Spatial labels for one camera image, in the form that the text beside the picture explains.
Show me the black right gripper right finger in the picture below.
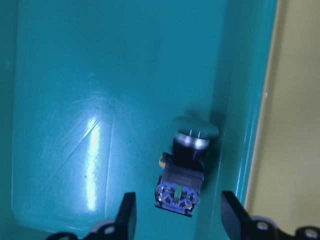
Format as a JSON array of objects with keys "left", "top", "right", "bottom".
[{"left": 221, "top": 190, "right": 252, "bottom": 240}]

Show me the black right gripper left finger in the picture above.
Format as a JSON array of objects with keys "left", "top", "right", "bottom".
[{"left": 114, "top": 192, "right": 137, "bottom": 240}]

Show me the green push button switch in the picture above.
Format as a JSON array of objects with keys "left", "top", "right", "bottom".
[{"left": 154, "top": 116, "right": 220, "bottom": 217}]

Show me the yellow plastic tray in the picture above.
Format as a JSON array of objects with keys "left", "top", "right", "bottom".
[{"left": 245, "top": 0, "right": 320, "bottom": 234}]

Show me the green plastic tray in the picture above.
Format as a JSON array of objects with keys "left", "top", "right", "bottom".
[{"left": 0, "top": 0, "right": 279, "bottom": 240}]

